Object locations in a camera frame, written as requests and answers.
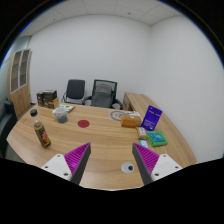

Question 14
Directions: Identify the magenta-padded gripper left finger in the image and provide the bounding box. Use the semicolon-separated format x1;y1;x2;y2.
40;142;92;186

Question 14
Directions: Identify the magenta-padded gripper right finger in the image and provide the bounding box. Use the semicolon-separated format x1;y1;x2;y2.
132;142;184;186

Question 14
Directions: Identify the clear black-capped drink bottle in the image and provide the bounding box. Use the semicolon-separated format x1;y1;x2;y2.
29;108;52;149

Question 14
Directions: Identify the small light blue box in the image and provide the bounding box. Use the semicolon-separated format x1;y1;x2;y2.
139;139;150;149

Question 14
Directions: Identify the green flat box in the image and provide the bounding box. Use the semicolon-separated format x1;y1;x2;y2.
145;130;169;148

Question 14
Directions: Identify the small tan box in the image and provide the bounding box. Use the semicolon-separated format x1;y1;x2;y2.
136;126;148;140

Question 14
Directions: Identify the flat round red coaster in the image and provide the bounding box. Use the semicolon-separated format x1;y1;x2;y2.
77;119;91;129

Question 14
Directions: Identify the orange cardboard box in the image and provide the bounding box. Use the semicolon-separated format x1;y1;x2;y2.
120;114;143;129

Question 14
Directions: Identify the purple upright box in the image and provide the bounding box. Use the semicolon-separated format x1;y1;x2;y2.
140;104;163;132

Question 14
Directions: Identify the white and grey mug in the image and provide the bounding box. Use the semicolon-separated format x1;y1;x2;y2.
51;106;69;124

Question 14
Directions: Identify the white green printed leaflet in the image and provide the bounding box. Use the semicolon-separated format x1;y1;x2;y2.
54;104;76;114

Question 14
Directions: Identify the black mesh office chair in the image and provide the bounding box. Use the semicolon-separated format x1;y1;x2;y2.
83;79;123;110

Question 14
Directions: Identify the black visitor chair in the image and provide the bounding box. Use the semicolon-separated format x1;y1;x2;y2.
61;78;87;105

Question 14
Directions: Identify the large dark brown box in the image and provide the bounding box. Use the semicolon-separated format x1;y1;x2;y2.
42;89;58;102

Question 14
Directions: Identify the small dark brown box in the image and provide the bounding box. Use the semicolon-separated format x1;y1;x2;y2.
36;90;46;108

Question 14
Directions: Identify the black armchair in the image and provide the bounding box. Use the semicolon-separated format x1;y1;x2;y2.
0;99;18;158

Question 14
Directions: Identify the wooden shelf cabinet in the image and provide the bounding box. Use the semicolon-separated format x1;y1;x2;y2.
6;49;33;119

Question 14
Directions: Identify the round silver cable grommet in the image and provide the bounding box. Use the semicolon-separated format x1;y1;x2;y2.
120;161;136;174

